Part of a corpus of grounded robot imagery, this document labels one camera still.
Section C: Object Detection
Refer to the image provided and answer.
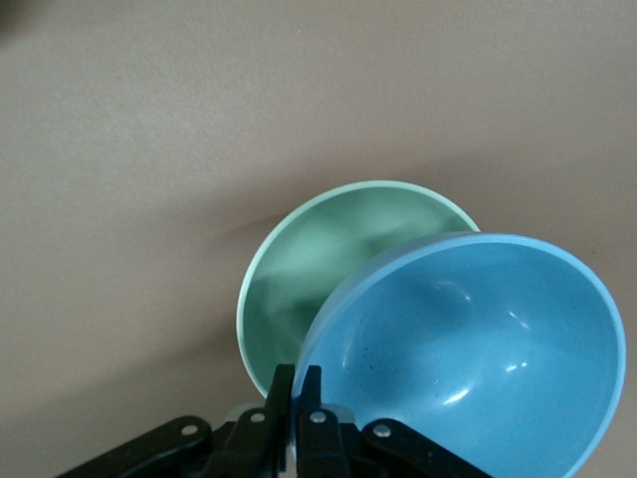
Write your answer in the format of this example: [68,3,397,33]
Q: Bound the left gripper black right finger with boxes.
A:
[296,365,499,478]

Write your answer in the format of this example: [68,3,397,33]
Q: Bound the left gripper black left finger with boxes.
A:
[54,363,296,478]

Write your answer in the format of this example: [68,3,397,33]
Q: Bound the blue bowl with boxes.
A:
[291,230,626,478]

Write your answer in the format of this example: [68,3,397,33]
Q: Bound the green bowl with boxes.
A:
[234,179,482,399]

